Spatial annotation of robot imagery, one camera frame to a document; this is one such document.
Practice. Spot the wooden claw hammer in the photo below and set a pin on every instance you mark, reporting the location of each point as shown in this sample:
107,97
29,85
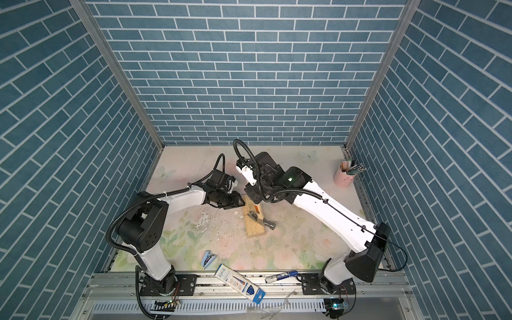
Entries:
256,214

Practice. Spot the blue stapler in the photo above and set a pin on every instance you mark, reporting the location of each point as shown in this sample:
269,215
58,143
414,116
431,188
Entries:
208,259

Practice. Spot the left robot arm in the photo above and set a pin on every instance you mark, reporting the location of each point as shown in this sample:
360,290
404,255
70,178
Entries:
138,229

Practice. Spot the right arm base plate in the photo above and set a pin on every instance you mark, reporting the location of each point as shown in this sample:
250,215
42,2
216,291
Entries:
317,284

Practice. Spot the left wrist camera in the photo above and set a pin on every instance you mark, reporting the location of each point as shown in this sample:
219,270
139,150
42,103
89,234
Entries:
230,185

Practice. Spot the clear plastic wrapper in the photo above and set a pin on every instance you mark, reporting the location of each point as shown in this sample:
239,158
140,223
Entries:
270,309

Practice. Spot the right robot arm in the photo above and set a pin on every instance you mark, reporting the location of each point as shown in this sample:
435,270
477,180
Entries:
367,242

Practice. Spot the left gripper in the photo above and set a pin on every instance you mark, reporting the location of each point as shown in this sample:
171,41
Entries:
234,203

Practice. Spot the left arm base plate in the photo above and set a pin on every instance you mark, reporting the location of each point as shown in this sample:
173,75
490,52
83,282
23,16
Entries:
179,285

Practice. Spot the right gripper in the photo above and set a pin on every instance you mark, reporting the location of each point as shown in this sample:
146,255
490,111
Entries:
251,190

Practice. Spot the blue white marker pen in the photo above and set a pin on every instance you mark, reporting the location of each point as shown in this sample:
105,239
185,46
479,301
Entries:
281,276

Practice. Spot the wooden plank with nails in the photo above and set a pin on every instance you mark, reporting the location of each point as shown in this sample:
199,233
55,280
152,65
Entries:
253,229

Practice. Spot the pink cup with tools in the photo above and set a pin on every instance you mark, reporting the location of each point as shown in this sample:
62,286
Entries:
346,173

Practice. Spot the white blue toothpaste box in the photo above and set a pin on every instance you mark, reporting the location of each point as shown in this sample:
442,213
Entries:
240,284

